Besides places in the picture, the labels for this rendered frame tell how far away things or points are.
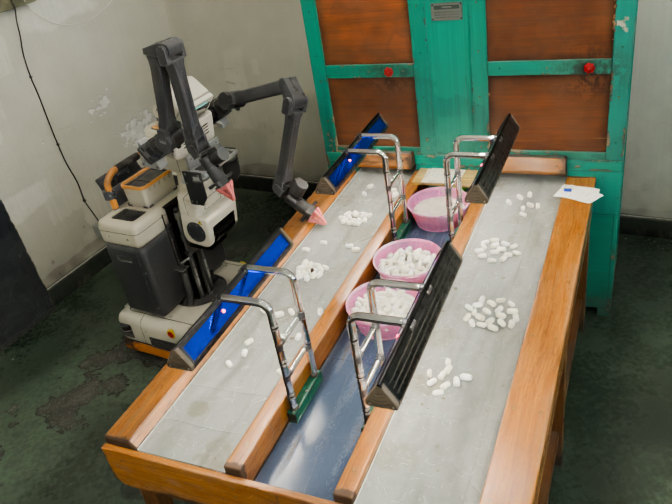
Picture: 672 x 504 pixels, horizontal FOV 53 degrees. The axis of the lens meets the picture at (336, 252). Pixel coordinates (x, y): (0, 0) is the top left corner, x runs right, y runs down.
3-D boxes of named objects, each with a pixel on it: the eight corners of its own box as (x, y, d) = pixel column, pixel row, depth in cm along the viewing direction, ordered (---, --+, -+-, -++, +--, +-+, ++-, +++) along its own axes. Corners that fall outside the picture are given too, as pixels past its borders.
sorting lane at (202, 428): (138, 455, 197) (136, 450, 196) (358, 175, 334) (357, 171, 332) (226, 477, 185) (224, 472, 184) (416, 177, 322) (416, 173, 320)
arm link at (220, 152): (199, 138, 266) (185, 147, 260) (216, 127, 259) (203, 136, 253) (216, 164, 269) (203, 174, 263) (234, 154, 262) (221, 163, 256)
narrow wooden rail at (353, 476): (338, 521, 176) (331, 493, 170) (485, 193, 312) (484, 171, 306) (357, 526, 174) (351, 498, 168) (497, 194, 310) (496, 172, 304)
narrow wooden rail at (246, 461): (231, 492, 189) (222, 466, 183) (418, 189, 325) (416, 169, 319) (248, 497, 186) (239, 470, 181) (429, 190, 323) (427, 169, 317)
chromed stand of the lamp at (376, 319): (362, 437, 196) (339, 316, 172) (384, 390, 211) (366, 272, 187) (425, 451, 188) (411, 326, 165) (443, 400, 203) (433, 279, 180)
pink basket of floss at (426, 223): (425, 242, 280) (424, 223, 275) (399, 216, 302) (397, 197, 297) (482, 224, 286) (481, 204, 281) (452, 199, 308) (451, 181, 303)
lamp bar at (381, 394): (365, 406, 156) (361, 383, 152) (436, 259, 203) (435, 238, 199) (398, 412, 153) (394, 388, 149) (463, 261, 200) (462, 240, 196)
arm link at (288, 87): (303, 72, 273) (286, 73, 266) (310, 105, 276) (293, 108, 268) (233, 91, 303) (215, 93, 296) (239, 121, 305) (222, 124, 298)
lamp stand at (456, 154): (447, 256, 269) (439, 154, 246) (459, 230, 284) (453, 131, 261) (495, 261, 261) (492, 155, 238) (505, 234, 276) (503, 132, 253)
